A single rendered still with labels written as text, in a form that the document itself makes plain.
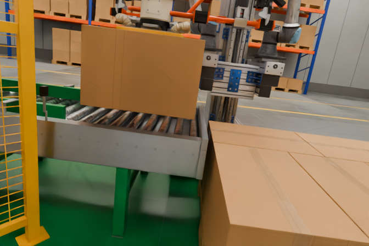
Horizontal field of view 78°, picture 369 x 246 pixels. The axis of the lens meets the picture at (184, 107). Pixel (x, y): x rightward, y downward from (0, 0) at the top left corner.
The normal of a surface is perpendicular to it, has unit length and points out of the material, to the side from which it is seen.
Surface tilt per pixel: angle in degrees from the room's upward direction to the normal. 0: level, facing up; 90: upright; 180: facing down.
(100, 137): 90
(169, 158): 90
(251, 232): 90
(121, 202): 90
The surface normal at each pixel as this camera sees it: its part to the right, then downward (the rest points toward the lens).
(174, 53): -0.04, 0.23
